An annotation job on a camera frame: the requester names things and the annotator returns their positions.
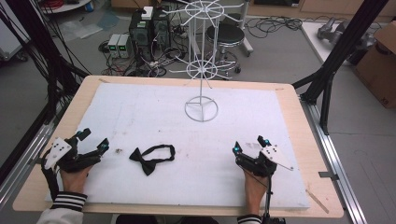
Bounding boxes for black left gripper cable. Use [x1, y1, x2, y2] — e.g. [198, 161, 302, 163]
[40, 151, 61, 202]

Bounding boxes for black frame post with cables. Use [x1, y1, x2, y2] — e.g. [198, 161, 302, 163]
[0, 0, 92, 124]

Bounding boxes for person's right striped-cuff sleeve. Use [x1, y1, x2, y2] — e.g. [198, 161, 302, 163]
[236, 214, 263, 224]

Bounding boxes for grey robot part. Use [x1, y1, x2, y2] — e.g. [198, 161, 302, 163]
[316, 17, 377, 50]

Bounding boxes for tangle of black floor cables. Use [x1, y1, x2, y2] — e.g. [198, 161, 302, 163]
[244, 15, 304, 39]

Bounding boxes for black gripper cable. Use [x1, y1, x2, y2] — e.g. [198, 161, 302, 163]
[238, 164, 286, 224]
[40, 151, 61, 202]

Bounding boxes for brown cardboard box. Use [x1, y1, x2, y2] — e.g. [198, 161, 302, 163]
[353, 20, 396, 110]

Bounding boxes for aluminium rail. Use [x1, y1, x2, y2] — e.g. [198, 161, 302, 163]
[299, 96, 368, 224]
[0, 102, 68, 213]

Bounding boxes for black round stool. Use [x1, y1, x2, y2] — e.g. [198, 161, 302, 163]
[205, 23, 247, 75]

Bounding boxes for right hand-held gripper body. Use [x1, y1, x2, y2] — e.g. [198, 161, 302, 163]
[235, 143, 295, 178]

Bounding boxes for clear plastic sheet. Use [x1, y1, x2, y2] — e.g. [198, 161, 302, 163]
[57, 10, 120, 41]

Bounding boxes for person's dark lap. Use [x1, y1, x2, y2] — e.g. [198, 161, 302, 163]
[115, 214, 219, 224]

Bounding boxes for grey power supply green display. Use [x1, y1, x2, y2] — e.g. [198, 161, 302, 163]
[106, 33, 121, 59]
[117, 34, 132, 59]

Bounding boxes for person's left hand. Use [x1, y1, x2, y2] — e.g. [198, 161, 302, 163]
[59, 164, 94, 196]

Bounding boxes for person's left striped-cuff sleeve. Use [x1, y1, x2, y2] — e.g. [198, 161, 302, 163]
[36, 191, 89, 224]

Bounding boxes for black bow tie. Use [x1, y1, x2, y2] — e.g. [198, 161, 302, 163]
[128, 144, 177, 176]

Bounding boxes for white box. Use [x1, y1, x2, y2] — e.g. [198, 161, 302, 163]
[140, 6, 154, 21]

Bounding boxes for person's striped-cuff sleeve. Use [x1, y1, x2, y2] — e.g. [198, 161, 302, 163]
[236, 214, 263, 224]
[36, 191, 89, 224]

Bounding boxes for small metal bracket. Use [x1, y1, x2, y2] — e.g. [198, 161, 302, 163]
[318, 171, 340, 182]

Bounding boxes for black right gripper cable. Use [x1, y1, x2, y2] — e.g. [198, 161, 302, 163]
[238, 164, 286, 224]

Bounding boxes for white wire display rack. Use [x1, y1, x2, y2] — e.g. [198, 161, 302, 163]
[162, 0, 252, 123]

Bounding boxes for person's right hand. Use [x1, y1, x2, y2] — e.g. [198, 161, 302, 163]
[243, 169, 271, 217]

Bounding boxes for thin wooden stick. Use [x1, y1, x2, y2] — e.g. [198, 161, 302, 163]
[304, 188, 331, 215]

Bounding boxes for cables beside computers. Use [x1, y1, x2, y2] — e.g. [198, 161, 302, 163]
[97, 24, 191, 78]

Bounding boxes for white foam mat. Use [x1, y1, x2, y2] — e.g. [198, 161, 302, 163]
[45, 82, 311, 210]

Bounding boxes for black computer tower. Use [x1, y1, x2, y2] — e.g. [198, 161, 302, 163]
[151, 8, 172, 50]
[128, 9, 155, 62]

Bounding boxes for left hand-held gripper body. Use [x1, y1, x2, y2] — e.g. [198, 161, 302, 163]
[42, 135, 103, 174]

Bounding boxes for black metal frame strut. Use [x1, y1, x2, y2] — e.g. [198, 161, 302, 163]
[291, 0, 390, 136]

